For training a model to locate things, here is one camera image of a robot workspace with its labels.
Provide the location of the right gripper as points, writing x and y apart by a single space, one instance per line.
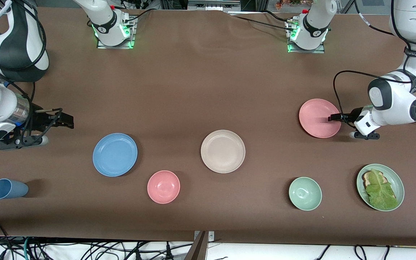
39 118

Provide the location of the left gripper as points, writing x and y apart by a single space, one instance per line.
351 116

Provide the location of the pink plate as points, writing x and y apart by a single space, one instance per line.
316 117

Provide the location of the blue plate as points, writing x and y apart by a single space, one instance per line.
115 154

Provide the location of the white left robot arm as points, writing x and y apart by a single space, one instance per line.
395 104

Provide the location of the toasted bread slice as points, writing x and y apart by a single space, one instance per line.
367 177

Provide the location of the mint green plate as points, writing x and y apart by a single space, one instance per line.
397 182

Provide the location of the green lettuce leaf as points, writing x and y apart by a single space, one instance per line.
381 195

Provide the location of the mint green bowl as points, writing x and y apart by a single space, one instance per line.
304 194

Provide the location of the blue cup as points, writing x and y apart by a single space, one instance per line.
7 189

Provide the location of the beige plate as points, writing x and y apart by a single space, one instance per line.
222 151

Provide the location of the pink bowl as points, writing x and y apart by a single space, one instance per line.
163 187

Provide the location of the orange red background item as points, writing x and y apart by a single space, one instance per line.
287 3

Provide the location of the dark slanted bar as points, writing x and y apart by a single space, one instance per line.
198 249

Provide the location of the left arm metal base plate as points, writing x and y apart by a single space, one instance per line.
307 51

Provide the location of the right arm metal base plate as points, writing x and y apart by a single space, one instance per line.
116 46

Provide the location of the silver metal bracket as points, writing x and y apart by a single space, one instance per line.
211 235

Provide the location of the aluminium frame beam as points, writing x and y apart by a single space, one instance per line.
213 4

